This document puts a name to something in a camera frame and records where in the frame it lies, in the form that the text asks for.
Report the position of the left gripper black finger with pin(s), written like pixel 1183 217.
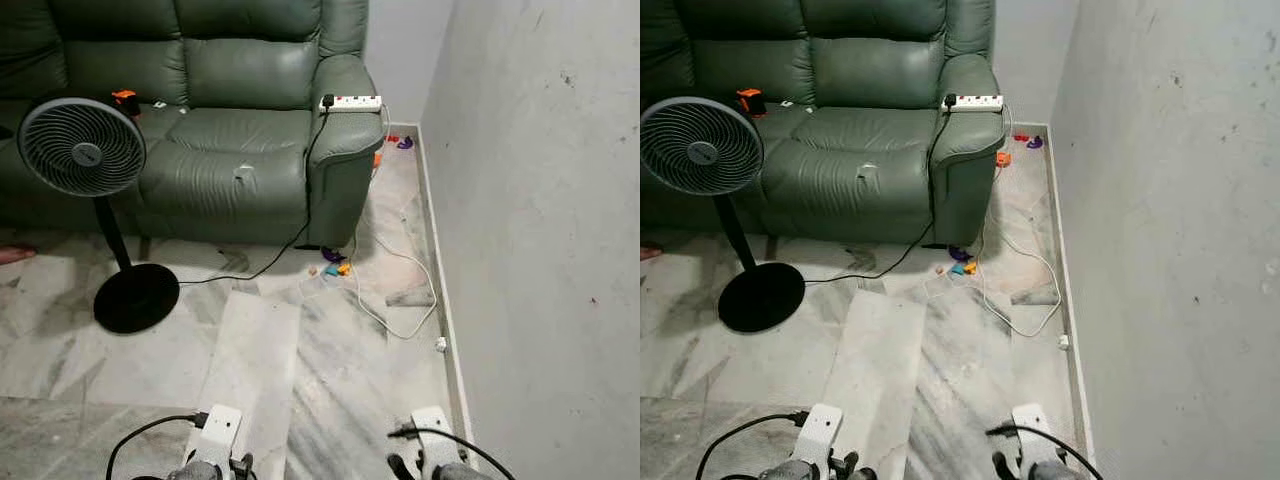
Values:
pixel 243 464
pixel 849 463

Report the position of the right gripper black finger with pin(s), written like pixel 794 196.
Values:
pixel 1003 466
pixel 399 467

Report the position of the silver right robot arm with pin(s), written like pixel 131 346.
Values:
pixel 455 473
pixel 1050 472

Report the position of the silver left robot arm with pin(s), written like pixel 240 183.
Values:
pixel 195 472
pixel 790 472

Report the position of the blue orange small toy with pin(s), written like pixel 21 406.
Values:
pixel 963 268
pixel 340 269

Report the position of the dark purple floor object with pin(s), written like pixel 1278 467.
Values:
pixel 958 254
pixel 333 255

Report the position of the person bare foot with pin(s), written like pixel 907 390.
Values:
pixel 14 254
pixel 650 252

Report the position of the green leather sofa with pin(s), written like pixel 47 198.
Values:
pixel 230 150
pixel 860 150

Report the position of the black standing fan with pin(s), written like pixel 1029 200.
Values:
pixel 700 152
pixel 82 150

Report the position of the white power strip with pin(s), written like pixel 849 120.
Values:
pixel 355 102
pixel 978 102

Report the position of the orange black small device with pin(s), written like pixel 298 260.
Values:
pixel 125 101
pixel 751 101

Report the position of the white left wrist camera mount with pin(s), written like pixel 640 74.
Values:
pixel 218 430
pixel 822 430

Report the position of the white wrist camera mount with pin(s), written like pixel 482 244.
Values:
pixel 822 430
pixel 436 435
pixel 1035 432
pixel 218 430

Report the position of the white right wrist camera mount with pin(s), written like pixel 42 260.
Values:
pixel 436 435
pixel 1035 432

